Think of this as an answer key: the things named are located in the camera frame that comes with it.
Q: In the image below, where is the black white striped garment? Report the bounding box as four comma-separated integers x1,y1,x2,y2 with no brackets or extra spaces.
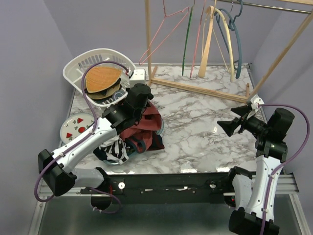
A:
93,137,129,165

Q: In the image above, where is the watermelon pattern plate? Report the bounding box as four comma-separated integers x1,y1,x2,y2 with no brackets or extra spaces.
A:
60,113,94,144

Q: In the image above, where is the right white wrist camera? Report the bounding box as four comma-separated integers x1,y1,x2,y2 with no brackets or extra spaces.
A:
247,94,264,119

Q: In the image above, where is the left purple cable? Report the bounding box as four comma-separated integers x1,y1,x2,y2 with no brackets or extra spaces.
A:
34,60,130,214

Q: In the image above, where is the blue plastic hanger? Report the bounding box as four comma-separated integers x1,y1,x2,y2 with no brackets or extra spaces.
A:
219,0,243,79

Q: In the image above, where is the cream plastic hanger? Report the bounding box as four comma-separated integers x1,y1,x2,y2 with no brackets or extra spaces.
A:
215,8,235,82

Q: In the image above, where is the red tank top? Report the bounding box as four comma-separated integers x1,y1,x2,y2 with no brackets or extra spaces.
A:
120,102,165,154

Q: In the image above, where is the wooden clothes rack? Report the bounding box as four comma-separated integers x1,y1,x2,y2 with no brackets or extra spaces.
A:
142,0,313,103

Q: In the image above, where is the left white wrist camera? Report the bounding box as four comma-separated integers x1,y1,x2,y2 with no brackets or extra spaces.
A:
129,69,146,87

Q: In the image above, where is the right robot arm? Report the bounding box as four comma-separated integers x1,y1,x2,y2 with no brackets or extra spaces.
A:
217,105,294,235

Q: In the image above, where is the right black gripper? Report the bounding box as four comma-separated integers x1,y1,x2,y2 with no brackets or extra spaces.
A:
218,104,270,137

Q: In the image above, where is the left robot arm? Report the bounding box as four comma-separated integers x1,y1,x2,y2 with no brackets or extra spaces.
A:
38,83,153,196

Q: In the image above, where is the white plastic laundry basket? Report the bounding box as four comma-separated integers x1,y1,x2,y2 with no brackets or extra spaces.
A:
63,48,136,110

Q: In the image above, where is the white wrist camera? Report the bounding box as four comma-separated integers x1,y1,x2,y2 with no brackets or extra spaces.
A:
129,69,146,87
247,94,264,119

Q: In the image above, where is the light wooden hanger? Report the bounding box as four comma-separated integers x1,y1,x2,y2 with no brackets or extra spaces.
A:
198,6,215,78

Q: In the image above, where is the green plastic hanger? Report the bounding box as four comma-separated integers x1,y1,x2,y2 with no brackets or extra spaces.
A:
181,0,195,76

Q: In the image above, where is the orange woven fan mat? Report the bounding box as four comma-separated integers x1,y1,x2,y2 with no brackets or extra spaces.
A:
86,66,122,93

